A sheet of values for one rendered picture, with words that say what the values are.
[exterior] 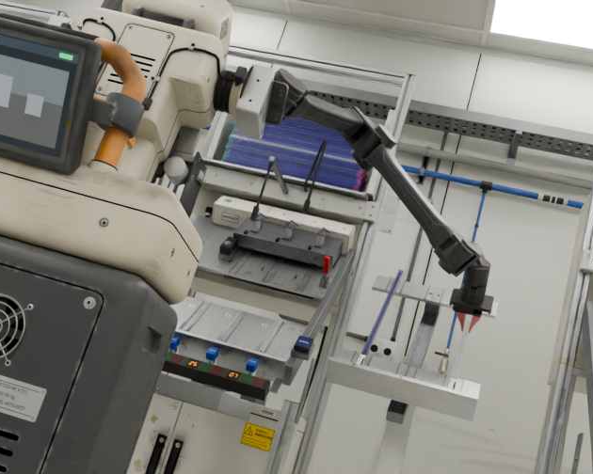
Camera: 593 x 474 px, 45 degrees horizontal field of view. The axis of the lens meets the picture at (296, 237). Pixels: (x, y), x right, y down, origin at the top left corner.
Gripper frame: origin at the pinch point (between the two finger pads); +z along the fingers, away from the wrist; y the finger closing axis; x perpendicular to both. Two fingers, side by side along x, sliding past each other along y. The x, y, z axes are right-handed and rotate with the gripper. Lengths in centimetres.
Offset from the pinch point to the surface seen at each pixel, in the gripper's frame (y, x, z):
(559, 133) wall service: -20, -226, 22
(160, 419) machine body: 81, 16, 46
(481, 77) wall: 27, -266, 10
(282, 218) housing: 67, -47, 5
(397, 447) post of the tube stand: 10.0, 24.2, 22.6
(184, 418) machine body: 75, 14, 45
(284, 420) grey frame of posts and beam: 38, 29, 20
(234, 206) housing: 85, -47, 4
